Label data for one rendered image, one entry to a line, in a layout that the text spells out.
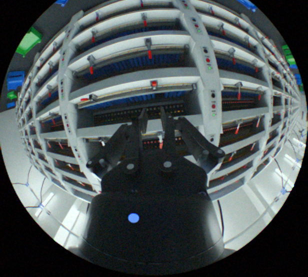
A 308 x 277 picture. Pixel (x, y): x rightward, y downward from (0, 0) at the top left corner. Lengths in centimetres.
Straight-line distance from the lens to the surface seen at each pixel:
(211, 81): 41
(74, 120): 55
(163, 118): 16
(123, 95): 40
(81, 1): 92
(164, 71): 36
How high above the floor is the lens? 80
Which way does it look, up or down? 14 degrees up
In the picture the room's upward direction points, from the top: 173 degrees clockwise
